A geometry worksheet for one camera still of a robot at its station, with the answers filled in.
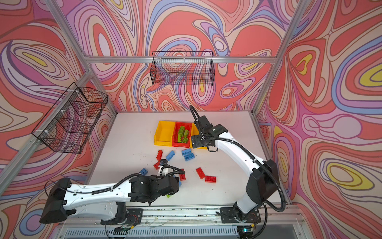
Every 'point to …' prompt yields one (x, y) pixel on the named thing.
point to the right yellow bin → (195, 131)
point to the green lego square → (185, 133)
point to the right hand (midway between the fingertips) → (203, 144)
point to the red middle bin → (187, 126)
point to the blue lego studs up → (186, 151)
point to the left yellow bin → (163, 135)
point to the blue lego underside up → (189, 157)
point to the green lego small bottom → (168, 196)
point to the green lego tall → (181, 131)
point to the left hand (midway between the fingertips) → (175, 181)
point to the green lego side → (179, 138)
